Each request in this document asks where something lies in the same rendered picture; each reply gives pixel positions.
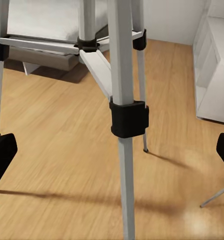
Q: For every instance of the camera tripod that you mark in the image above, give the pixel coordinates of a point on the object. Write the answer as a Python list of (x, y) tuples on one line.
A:
[(130, 117)]

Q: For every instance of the bookcase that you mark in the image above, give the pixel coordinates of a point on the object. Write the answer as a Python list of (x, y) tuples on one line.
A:
[(208, 63)]

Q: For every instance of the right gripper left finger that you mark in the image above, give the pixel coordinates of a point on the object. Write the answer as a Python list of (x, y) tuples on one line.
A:
[(8, 150)]

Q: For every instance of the bed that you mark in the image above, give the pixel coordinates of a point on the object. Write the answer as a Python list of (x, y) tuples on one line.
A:
[(52, 19)]

